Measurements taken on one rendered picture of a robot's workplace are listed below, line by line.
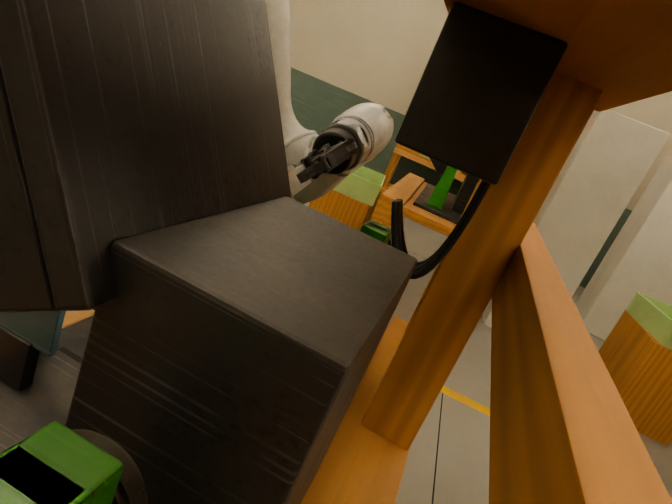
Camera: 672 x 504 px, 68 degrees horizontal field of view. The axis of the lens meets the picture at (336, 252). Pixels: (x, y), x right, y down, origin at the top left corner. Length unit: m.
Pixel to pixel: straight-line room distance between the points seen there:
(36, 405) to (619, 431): 0.63
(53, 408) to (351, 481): 0.41
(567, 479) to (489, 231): 0.53
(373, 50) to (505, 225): 7.15
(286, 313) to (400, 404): 0.55
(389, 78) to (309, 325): 7.46
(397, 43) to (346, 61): 0.78
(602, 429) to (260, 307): 0.21
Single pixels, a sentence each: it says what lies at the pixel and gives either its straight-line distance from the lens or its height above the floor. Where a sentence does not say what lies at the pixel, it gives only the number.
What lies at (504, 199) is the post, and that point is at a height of 1.32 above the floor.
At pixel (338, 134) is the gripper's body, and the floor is 1.31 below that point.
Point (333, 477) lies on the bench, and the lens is 0.79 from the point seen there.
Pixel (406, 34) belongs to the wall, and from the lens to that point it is 7.80.
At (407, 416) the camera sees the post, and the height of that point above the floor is 0.94.
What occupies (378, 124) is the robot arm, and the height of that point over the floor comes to 1.34.
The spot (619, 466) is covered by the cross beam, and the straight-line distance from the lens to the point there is 0.30.
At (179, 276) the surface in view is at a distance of 0.34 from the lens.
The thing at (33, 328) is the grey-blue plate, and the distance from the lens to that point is 0.71.
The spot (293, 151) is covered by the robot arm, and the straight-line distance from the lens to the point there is 1.04.
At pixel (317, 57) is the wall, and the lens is 8.02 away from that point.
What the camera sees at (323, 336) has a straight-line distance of 0.33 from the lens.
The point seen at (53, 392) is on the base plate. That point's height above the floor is 0.90.
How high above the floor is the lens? 1.39
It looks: 18 degrees down
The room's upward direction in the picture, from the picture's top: 23 degrees clockwise
